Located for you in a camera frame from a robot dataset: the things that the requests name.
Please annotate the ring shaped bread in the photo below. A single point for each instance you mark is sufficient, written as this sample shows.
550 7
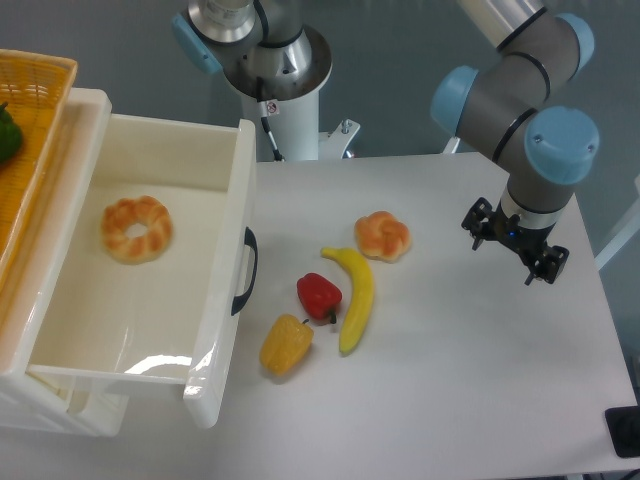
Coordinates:
136 230

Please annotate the yellow bell pepper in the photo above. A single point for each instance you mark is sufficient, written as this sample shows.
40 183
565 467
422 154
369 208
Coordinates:
287 342

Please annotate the white drawer cabinet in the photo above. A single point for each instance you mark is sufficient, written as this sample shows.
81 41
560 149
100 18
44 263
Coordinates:
26 401

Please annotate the yellow banana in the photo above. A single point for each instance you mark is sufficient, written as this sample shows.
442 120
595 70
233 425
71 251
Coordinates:
362 296

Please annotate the knotted bread roll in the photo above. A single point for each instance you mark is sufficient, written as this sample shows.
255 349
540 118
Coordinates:
382 236

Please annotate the black device at edge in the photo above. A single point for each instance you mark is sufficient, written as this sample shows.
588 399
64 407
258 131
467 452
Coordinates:
623 426

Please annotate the orange woven basket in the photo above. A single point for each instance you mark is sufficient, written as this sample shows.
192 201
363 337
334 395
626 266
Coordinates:
36 87

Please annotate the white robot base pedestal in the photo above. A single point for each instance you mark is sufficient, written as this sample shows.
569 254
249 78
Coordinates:
279 88

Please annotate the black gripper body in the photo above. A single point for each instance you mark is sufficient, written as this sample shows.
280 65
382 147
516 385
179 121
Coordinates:
529 244

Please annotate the red bell pepper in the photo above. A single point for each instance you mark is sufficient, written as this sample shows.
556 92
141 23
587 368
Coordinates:
319 297

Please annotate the white top drawer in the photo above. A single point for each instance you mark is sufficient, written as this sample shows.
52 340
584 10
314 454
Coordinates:
161 262

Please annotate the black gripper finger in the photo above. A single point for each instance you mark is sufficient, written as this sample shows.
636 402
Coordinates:
545 263
479 222

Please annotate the green bell pepper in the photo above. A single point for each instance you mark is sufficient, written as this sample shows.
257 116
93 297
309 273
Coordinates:
11 137

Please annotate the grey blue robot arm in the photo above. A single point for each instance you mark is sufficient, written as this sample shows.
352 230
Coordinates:
502 113

